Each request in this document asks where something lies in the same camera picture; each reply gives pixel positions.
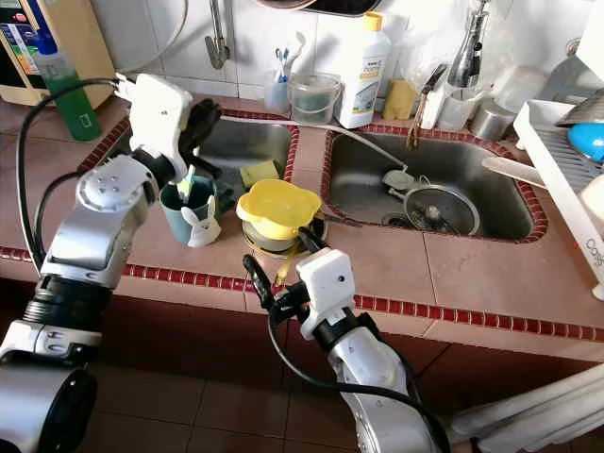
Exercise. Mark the stainless steel bowl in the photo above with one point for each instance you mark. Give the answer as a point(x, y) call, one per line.
point(269, 245)

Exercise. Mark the teal rabbit mug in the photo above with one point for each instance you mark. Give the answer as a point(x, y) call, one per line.
point(184, 222)

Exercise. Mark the yellow plastic bowl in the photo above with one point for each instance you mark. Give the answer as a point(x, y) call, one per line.
point(278, 209)

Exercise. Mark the stainless steel sink basin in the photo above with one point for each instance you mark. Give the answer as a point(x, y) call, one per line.
point(250, 142)
point(359, 184)

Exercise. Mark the clear toothbrush cup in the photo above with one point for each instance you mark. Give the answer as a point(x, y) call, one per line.
point(277, 96)

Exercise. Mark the bright yellow sponge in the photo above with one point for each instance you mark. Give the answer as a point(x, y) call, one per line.
point(257, 174)

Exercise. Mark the blue toothbrush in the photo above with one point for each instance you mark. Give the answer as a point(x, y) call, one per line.
point(281, 66)

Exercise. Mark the clear small plastic bucket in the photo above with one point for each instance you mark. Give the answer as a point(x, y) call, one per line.
point(311, 102)

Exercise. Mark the green dish soap bottle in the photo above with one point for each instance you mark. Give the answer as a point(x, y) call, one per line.
point(71, 104)

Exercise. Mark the beige water purifier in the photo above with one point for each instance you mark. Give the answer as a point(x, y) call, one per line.
point(80, 47)

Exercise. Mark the steel pot lid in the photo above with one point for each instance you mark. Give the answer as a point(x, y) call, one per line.
point(458, 212)

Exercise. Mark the white yellow-capped detergent bottle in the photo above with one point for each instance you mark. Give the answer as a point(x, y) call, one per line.
point(363, 75)

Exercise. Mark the dull yellow sponge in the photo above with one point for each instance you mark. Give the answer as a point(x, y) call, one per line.
point(398, 99)

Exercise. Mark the white black-topped dish brush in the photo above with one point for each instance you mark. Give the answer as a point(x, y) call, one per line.
point(432, 99)

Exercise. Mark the clear plastic cup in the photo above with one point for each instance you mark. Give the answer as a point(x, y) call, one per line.
point(458, 109)

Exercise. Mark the small steel cup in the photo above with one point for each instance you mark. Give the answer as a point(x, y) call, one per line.
point(491, 123)

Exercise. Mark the clear plastic bag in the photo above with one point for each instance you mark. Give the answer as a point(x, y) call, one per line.
point(425, 52)

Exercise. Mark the chrome pull-out faucet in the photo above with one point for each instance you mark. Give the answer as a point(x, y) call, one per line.
point(467, 57)

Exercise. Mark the white dish rack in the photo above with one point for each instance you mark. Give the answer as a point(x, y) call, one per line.
point(552, 179)

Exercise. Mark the translucent plastic container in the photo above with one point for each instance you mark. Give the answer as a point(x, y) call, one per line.
point(521, 90)

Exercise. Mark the white ribbed plastic object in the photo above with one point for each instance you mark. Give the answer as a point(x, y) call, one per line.
point(538, 411)

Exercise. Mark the blue bowl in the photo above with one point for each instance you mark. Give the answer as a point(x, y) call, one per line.
point(587, 142)

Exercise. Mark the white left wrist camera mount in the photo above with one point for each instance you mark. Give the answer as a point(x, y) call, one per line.
point(159, 123)

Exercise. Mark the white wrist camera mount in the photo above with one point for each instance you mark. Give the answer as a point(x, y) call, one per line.
point(326, 283)
point(159, 123)

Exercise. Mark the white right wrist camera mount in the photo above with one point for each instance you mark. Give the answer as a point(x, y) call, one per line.
point(326, 283)

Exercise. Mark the steel wall tap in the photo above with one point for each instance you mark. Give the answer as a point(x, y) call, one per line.
point(219, 42)

